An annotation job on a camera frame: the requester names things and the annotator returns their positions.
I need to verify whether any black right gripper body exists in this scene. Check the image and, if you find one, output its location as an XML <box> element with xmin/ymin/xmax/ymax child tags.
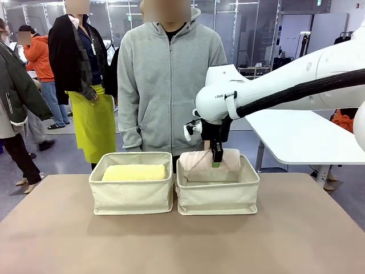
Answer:
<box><xmin>201</xmin><ymin>115</ymin><xmax>233</xmax><ymax>143</ymax></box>

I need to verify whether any pink towel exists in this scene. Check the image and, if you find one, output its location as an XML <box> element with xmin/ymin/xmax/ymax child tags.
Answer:
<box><xmin>179</xmin><ymin>148</ymin><xmax>242</xmax><ymax>174</ymax></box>

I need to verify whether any yellow towel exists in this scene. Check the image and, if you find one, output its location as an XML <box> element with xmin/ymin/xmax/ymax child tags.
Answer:
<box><xmin>102</xmin><ymin>164</ymin><xmax>166</xmax><ymax>182</ymax></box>

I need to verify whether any grey-sleeved right forearm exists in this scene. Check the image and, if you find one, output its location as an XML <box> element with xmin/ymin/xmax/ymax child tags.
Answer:
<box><xmin>117</xmin><ymin>105</ymin><xmax>143</xmax><ymax>151</ymax></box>

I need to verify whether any beige fabric basket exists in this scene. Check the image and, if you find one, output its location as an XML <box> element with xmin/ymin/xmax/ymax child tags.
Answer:
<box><xmin>174</xmin><ymin>154</ymin><xmax>261</xmax><ymax>215</ymax></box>
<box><xmin>88</xmin><ymin>151</ymin><xmax>174</xmax><ymax>216</ymax></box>

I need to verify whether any wooden shoe rack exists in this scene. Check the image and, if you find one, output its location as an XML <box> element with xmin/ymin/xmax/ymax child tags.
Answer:
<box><xmin>237</xmin><ymin>63</ymin><xmax>271</xmax><ymax>80</ymax></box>

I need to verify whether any person in grey hoodie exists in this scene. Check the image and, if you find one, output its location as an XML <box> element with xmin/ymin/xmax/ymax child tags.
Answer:
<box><xmin>116</xmin><ymin>0</ymin><xmax>229</xmax><ymax>175</ymax></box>

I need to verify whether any white table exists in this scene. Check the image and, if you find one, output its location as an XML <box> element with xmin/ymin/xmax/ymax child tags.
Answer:
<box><xmin>245</xmin><ymin>110</ymin><xmax>365</xmax><ymax>189</ymax></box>

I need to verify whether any black luggage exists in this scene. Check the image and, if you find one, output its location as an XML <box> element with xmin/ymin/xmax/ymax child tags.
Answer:
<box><xmin>272</xmin><ymin>55</ymin><xmax>294</xmax><ymax>71</ymax></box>

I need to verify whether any black tripod stand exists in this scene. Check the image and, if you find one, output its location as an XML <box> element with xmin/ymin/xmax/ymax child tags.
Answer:
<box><xmin>298</xmin><ymin>31</ymin><xmax>311</xmax><ymax>58</ymax></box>

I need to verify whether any black clothes rack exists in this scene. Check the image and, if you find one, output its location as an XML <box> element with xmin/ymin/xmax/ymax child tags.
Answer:
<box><xmin>333</xmin><ymin>31</ymin><xmax>353</xmax><ymax>45</ymax></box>

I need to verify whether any person with yellow apron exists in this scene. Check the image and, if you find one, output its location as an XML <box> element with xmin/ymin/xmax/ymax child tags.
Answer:
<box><xmin>47</xmin><ymin>0</ymin><xmax>119</xmax><ymax>171</ymax></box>

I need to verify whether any person in grey trousers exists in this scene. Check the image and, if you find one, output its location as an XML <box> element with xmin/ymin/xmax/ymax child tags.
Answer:
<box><xmin>25</xmin><ymin>112</ymin><xmax>57</xmax><ymax>152</ymax></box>

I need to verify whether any person in orange hoodie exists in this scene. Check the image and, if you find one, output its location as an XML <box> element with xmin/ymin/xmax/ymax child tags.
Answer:
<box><xmin>18</xmin><ymin>24</ymin><xmax>71</xmax><ymax>131</ymax></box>

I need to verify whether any person in dark green jacket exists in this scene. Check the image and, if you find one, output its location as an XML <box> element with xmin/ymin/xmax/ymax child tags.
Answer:
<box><xmin>0</xmin><ymin>18</ymin><xmax>54</xmax><ymax>195</ymax></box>

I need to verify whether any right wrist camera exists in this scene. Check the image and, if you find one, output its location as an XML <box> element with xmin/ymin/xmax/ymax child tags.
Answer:
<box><xmin>184</xmin><ymin>119</ymin><xmax>204</xmax><ymax>143</ymax></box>

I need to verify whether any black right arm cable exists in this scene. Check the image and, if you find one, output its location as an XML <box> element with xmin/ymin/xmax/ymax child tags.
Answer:
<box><xmin>236</xmin><ymin>67</ymin><xmax>365</xmax><ymax>119</ymax></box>

